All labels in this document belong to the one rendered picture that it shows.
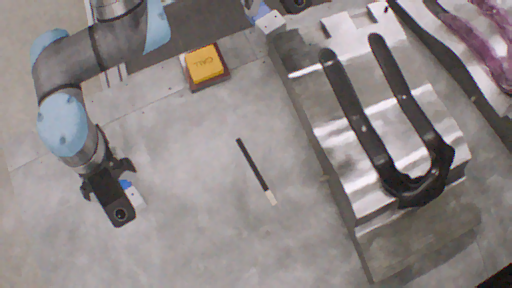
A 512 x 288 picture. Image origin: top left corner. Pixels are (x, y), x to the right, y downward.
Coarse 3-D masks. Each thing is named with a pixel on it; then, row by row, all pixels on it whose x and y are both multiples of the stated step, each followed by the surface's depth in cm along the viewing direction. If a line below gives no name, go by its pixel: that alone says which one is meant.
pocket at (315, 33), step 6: (312, 24) 124; (318, 24) 124; (300, 30) 124; (306, 30) 124; (312, 30) 125; (318, 30) 125; (324, 30) 125; (306, 36) 125; (312, 36) 125; (318, 36) 125; (324, 36) 125; (330, 36) 123; (306, 42) 124; (312, 42) 124; (318, 42) 124
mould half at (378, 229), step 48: (384, 0) 124; (288, 48) 121; (336, 48) 121; (384, 96) 119; (432, 96) 119; (336, 144) 116; (336, 192) 119; (384, 192) 110; (384, 240) 115; (432, 240) 114
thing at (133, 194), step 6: (126, 180) 120; (126, 186) 120; (132, 186) 118; (126, 192) 118; (132, 192) 118; (138, 192) 121; (132, 198) 118; (138, 198) 118; (132, 204) 118; (138, 204) 118; (144, 204) 120; (138, 210) 121
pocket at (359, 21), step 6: (366, 6) 124; (354, 12) 125; (360, 12) 125; (366, 12) 126; (372, 12) 123; (354, 18) 126; (360, 18) 126; (366, 18) 126; (372, 18) 125; (354, 24) 125; (360, 24) 125; (366, 24) 125; (372, 24) 125
